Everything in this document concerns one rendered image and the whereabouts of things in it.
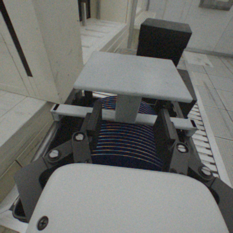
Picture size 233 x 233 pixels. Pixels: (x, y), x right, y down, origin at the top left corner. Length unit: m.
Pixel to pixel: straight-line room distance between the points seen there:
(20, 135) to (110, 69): 0.34
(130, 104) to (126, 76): 0.04
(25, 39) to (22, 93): 0.19
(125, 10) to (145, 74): 1.62
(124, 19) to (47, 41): 1.45
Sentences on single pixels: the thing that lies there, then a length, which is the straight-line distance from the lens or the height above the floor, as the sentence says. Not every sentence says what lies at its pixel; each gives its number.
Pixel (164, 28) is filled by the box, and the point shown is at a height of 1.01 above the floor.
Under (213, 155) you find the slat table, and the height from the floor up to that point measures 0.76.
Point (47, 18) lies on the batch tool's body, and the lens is 0.39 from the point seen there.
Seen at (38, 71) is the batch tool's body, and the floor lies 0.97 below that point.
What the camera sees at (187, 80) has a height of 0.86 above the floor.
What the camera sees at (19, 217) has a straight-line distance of 0.25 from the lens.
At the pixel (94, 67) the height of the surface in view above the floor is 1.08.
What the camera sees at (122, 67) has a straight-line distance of 0.18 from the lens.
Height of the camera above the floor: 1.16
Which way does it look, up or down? 45 degrees down
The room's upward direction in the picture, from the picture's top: 7 degrees clockwise
